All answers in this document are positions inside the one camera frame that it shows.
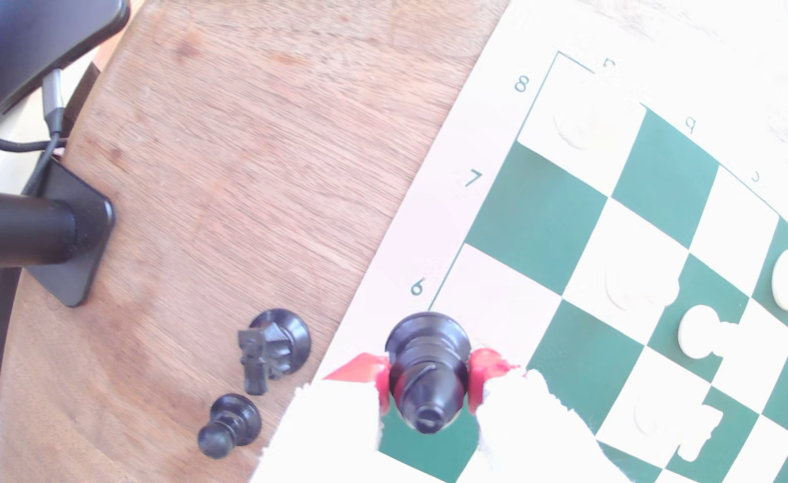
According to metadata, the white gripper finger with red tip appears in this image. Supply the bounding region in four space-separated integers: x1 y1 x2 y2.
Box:
253 352 392 483
457 347 630 483

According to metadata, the black chess bishop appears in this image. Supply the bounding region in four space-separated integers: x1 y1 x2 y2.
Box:
385 312 472 435

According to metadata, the black chess pawn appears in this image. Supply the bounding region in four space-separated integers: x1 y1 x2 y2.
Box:
198 394 262 460

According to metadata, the black chess knight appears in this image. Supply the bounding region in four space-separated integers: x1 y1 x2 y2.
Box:
238 309 312 396

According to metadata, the green and white chess mat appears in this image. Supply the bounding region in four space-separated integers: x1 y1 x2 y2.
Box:
316 0 788 483

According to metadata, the black monitor stand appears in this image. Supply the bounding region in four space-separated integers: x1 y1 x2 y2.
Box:
0 157 116 308

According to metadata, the black LG monitor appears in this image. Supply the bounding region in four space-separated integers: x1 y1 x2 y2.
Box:
0 0 132 135

